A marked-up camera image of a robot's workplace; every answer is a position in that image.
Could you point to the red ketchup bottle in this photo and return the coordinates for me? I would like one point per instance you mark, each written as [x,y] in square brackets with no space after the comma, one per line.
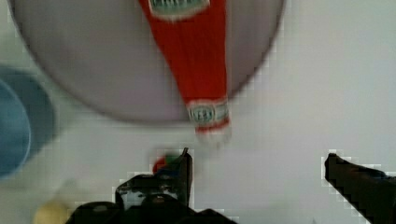
[191,35]

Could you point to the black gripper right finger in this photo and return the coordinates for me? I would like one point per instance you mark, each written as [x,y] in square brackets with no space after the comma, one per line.
[371,192]

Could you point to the blue round bowl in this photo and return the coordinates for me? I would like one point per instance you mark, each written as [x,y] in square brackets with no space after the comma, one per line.
[26,120]

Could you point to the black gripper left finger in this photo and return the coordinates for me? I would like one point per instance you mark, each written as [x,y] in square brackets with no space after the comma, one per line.
[173,179]

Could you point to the peeled banana toy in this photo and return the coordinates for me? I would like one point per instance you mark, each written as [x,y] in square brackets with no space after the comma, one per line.
[51,212]

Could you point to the pink round plate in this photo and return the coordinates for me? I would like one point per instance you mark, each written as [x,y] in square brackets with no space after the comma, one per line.
[103,54]

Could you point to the small red tomato toy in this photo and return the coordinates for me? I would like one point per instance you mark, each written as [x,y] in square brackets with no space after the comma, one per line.
[163,163]

